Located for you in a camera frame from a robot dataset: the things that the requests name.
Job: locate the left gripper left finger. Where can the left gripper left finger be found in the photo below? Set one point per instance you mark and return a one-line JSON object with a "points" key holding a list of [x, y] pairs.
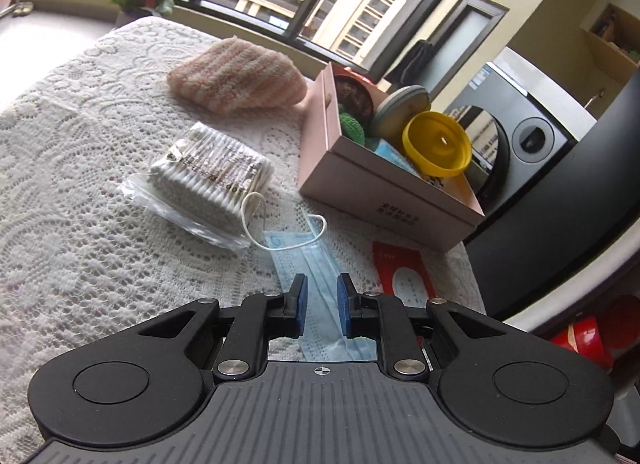
{"points": [[247, 330]]}

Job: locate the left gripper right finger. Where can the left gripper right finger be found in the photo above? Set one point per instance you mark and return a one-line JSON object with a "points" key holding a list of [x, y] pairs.
{"points": [[386, 320]]}

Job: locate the red packet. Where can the red packet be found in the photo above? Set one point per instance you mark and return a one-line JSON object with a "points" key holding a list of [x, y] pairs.
{"points": [[402, 274]]}

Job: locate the blue face mask pack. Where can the blue face mask pack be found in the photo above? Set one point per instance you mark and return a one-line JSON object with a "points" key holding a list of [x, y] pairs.
{"points": [[306, 253]]}

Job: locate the cotton swabs plastic bag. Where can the cotton swabs plastic bag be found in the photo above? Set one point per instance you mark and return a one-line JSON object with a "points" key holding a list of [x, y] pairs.
{"points": [[199, 184]]}

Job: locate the grey round tin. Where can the grey round tin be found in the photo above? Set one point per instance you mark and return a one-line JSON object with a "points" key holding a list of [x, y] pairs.
{"points": [[394, 113]]}

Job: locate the brown cardboard box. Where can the brown cardboard box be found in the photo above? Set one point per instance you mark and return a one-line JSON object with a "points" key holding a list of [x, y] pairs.
{"points": [[336, 171]]}

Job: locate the light blue wipes packet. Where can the light blue wipes packet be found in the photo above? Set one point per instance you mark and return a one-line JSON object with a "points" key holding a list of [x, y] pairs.
{"points": [[385, 150]]}

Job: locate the green crochet item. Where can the green crochet item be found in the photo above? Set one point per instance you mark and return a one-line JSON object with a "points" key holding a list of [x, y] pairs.
{"points": [[350, 127]]}

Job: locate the brown crochet item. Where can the brown crochet item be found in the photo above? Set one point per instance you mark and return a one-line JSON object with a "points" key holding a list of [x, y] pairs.
{"points": [[354, 98]]}

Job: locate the dark grey washing machine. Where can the dark grey washing machine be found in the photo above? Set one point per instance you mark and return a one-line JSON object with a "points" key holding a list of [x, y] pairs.
{"points": [[520, 124]]}

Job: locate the black hanging cloth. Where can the black hanging cloth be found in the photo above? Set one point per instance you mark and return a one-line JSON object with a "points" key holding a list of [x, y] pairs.
{"points": [[410, 66]]}

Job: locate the pink knitted cloth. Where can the pink knitted cloth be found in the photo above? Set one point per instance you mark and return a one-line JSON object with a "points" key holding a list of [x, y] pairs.
{"points": [[235, 75]]}

